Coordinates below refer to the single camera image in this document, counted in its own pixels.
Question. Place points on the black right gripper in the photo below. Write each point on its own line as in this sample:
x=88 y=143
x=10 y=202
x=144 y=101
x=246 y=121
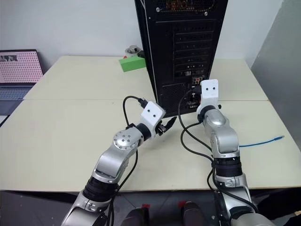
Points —
x=195 y=97

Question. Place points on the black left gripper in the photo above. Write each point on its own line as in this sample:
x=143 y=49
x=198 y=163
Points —
x=160 y=128

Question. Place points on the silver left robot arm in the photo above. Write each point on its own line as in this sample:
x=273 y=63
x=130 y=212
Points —
x=122 y=141

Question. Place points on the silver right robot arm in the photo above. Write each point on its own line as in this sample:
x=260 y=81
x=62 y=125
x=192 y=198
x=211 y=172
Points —
x=223 y=136

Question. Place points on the black computer tower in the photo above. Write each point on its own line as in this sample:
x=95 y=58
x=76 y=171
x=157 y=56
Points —
x=178 y=47

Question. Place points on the green box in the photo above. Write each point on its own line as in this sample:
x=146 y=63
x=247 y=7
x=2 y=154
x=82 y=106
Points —
x=132 y=64

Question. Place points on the grey tape roll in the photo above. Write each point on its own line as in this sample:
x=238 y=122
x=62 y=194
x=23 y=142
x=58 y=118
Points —
x=132 y=50

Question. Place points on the grey partition panel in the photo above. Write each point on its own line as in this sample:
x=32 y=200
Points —
x=279 y=70

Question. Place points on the dark rounded shape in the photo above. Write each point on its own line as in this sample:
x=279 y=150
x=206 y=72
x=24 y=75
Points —
x=192 y=214
x=137 y=217

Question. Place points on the open laptop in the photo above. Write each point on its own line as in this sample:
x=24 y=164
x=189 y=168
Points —
x=17 y=70

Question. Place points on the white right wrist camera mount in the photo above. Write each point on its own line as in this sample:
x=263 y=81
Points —
x=209 y=90

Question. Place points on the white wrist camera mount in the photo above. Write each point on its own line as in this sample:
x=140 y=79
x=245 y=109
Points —
x=209 y=90
x=152 y=114

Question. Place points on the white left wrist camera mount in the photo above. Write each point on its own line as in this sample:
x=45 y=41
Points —
x=152 y=114

